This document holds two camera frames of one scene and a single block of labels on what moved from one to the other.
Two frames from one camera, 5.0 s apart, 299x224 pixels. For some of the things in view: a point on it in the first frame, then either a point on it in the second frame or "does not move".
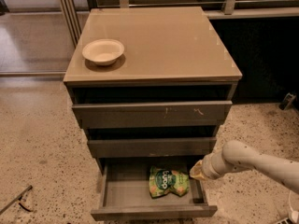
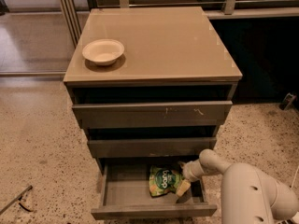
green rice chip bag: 164,181 does not move
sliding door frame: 67,5 does not move
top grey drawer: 153,115 does not move
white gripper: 206,168 -> 189,173
